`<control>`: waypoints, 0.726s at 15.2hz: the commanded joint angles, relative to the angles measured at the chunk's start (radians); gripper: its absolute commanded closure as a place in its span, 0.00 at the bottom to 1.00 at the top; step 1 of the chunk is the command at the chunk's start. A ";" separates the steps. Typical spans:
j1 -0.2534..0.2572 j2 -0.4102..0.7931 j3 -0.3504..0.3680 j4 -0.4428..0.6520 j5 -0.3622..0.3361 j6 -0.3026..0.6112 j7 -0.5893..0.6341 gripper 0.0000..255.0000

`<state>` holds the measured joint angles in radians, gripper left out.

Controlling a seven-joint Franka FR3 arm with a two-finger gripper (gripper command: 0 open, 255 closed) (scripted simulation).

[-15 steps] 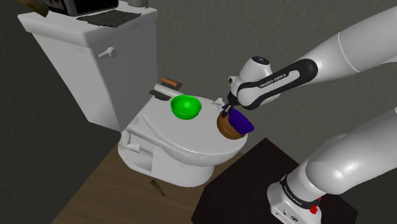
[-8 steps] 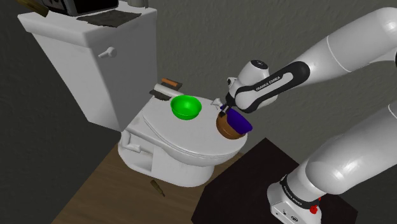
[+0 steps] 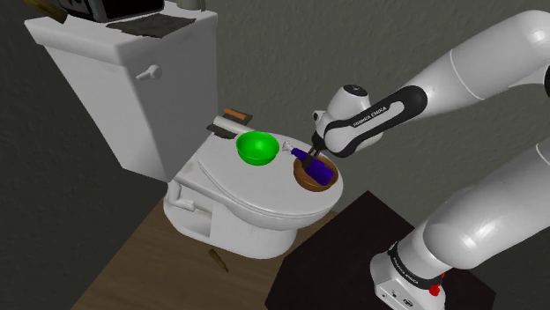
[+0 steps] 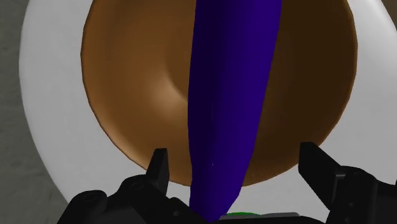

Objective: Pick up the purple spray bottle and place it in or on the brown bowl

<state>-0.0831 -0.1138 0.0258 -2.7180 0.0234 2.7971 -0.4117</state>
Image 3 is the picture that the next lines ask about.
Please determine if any black box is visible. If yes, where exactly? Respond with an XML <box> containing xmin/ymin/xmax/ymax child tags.
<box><xmin>60</xmin><ymin>0</ymin><xmax>166</xmax><ymax>24</ymax></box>

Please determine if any purple bottle with white cap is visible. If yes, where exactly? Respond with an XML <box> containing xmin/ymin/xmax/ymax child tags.
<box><xmin>281</xmin><ymin>141</ymin><xmax>338</xmax><ymax>186</ymax></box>

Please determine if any brown wooden bowl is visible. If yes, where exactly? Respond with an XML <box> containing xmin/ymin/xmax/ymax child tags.
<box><xmin>293</xmin><ymin>152</ymin><xmax>340</xmax><ymax>193</ymax></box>

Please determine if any orange brown bar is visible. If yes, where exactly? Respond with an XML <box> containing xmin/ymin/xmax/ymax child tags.
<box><xmin>223</xmin><ymin>107</ymin><xmax>254</xmax><ymax>123</ymax></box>

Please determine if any green bowl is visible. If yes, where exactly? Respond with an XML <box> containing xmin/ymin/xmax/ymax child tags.
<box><xmin>235</xmin><ymin>130</ymin><xmax>281</xmax><ymax>166</ymax></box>

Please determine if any brown wooden stick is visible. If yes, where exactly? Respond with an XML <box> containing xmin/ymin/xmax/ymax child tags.
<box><xmin>22</xmin><ymin>0</ymin><xmax>70</xmax><ymax>25</ymax></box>

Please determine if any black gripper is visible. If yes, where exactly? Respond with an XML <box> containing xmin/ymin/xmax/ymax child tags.
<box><xmin>301</xmin><ymin>130</ymin><xmax>324</xmax><ymax>172</ymax></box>

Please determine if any white and black tool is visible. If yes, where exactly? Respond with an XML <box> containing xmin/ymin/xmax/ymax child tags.
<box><xmin>205</xmin><ymin>114</ymin><xmax>256</xmax><ymax>141</ymax></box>

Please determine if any grey round container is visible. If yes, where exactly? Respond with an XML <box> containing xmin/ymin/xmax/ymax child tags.
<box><xmin>175</xmin><ymin>0</ymin><xmax>208</xmax><ymax>12</ymax></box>

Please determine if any small brown bottle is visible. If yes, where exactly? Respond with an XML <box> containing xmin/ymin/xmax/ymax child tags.
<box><xmin>207</xmin><ymin>247</ymin><xmax>231</xmax><ymax>274</ymax></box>

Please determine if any white toilet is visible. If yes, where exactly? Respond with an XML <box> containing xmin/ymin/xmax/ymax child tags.
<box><xmin>24</xmin><ymin>2</ymin><xmax>345</xmax><ymax>261</ymax></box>

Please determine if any dark robot stand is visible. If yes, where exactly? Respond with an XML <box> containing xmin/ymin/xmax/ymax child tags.
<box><xmin>264</xmin><ymin>189</ymin><xmax>497</xmax><ymax>310</ymax></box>

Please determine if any dark grey cloth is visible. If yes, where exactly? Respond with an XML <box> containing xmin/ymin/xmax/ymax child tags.
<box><xmin>106</xmin><ymin>12</ymin><xmax>197</xmax><ymax>40</ymax></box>

